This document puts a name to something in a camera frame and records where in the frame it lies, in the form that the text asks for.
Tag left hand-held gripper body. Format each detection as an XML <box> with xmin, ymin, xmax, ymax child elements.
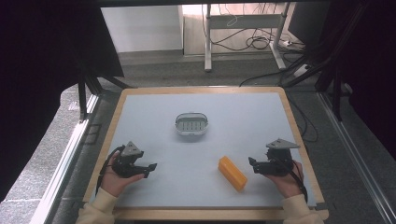
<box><xmin>111</xmin><ymin>141</ymin><xmax>151</xmax><ymax>179</ymax></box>

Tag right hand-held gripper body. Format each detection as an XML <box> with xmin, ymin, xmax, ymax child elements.
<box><xmin>255</xmin><ymin>138</ymin><xmax>302</xmax><ymax>177</ymax></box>

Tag orange soap bar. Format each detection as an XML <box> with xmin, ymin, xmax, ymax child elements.
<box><xmin>217</xmin><ymin>155</ymin><xmax>248</xmax><ymax>193</ymax></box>

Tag grey soap dish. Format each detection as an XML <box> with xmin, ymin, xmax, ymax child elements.
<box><xmin>174</xmin><ymin>112</ymin><xmax>209</xmax><ymax>137</ymax></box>

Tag person's left hand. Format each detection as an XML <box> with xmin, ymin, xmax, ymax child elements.
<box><xmin>100</xmin><ymin>150</ymin><xmax>146</xmax><ymax>198</ymax></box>

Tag person's right hand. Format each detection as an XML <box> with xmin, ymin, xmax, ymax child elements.
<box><xmin>264</xmin><ymin>160</ymin><xmax>304</xmax><ymax>200</ymax></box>

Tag black metal stand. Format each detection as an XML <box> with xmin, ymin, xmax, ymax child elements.
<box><xmin>280</xmin><ymin>3</ymin><xmax>368</xmax><ymax>122</ymax></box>
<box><xmin>61</xmin><ymin>18</ymin><xmax>133</xmax><ymax>123</ymax></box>

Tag white power strip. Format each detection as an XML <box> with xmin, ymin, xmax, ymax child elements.
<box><xmin>292</xmin><ymin>63</ymin><xmax>312</xmax><ymax>78</ymax></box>

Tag dark curtain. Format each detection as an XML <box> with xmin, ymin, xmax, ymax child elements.
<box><xmin>314</xmin><ymin>0</ymin><xmax>396</xmax><ymax>161</ymax></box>
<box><xmin>0</xmin><ymin>0</ymin><xmax>125</xmax><ymax>203</ymax></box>

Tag white board panel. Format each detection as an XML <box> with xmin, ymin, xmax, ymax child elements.
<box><xmin>100</xmin><ymin>5</ymin><xmax>185</xmax><ymax>54</ymax></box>

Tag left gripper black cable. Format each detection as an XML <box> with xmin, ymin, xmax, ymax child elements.
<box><xmin>94</xmin><ymin>145</ymin><xmax>126</xmax><ymax>196</ymax></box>

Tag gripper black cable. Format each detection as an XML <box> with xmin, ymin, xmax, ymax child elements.
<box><xmin>94</xmin><ymin>145</ymin><xmax>126</xmax><ymax>196</ymax></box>
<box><xmin>272</xmin><ymin>156</ymin><xmax>309</xmax><ymax>203</ymax></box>

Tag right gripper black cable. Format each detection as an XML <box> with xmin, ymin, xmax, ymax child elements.
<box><xmin>272</xmin><ymin>156</ymin><xmax>309</xmax><ymax>203</ymax></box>

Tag aluminium rail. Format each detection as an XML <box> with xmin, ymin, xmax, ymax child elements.
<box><xmin>317</xmin><ymin>91</ymin><xmax>396</xmax><ymax>224</ymax></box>
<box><xmin>28</xmin><ymin>92</ymin><xmax>100</xmax><ymax>224</ymax></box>

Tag black floor cables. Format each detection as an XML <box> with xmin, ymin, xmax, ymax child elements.
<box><xmin>201</xmin><ymin>3</ymin><xmax>319</xmax><ymax>144</ymax></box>

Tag white metal desk frame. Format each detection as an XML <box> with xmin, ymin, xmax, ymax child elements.
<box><xmin>204</xmin><ymin>3</ymin><xmax>291</xmax><ymax>73</ymax></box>

